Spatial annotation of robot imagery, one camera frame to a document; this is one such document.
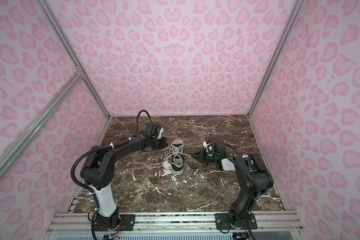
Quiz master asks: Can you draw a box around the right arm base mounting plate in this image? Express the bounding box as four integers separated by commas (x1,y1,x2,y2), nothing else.
214,212,258,232

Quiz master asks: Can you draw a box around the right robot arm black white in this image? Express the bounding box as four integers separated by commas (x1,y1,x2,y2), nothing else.
192,149,274,231

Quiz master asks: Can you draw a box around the right corner aluminium post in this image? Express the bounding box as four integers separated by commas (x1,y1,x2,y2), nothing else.
247,0,307,119

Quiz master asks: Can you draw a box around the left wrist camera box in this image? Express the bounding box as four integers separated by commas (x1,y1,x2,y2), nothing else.
142,123,164,139

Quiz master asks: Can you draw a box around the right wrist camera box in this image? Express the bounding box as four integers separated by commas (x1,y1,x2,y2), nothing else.
203,140,227,157

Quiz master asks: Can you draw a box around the diagonal aluminium frame bar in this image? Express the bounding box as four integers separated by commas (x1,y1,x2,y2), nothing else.
0,71,83,181

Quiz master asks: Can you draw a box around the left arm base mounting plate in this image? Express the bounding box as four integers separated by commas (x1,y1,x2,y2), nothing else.
92,214,136,232

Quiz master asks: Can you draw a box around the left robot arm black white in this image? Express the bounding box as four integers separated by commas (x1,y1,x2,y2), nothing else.
70,135,168,232

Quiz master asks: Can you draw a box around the left corner aluminium post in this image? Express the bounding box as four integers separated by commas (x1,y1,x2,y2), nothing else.
35,0,111,120

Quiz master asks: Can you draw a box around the corner aluminium post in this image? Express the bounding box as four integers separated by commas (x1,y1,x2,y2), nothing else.
247,0,307,119
35,0,111,120

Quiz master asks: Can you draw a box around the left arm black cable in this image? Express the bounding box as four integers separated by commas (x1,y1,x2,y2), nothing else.
135,109,154,136

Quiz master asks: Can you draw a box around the black white canvas sneaker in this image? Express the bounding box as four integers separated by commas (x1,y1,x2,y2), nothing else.
170,139,185,176

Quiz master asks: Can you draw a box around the white shoelace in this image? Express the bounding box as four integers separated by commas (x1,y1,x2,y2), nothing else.
165,143,191,171

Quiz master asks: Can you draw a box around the aluminium front rail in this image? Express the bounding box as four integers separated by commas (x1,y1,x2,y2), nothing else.
43,211,307,240

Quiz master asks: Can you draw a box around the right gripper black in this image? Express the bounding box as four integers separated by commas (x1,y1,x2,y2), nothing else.
191,148,220,167

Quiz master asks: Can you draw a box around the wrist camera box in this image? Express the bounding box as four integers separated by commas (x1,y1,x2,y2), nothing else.
142,123,164,139
203,140,227,157

